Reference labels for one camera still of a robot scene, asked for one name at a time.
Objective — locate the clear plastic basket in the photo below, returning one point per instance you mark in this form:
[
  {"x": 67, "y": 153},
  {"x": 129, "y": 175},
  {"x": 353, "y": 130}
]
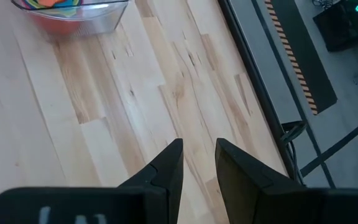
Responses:
[{"x": 104, "y": 18}]

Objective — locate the orange measuring cup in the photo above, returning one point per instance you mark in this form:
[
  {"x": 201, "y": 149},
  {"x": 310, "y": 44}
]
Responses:
[{"x": 50, "y": 2}]

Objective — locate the light blue measuring cup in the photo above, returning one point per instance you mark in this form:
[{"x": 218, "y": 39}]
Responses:
[{"x": 71, "y": 3}]

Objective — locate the green measuring cup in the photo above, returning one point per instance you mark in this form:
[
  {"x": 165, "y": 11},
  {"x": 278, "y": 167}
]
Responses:
[{"x": 61, "y": 12}]

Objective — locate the black box with green light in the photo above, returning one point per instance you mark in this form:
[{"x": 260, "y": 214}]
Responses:
[{"x": 343, "y": 25}]

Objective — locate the black metal table frame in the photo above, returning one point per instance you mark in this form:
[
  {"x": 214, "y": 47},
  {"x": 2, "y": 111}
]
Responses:
[{"x": 255, "y": 77}]

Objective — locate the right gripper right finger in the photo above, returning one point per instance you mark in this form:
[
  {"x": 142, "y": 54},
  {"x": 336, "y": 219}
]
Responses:
[{"x": 241, "y": 186}]

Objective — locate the black striped-edge floor mat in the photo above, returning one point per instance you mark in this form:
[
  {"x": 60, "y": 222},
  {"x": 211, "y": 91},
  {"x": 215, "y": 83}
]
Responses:
[{"x": 306, "y": 62}]

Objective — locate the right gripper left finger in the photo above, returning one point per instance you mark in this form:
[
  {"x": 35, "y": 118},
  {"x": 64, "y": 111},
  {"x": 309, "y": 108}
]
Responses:
[{"x": 169, "y": 174}]

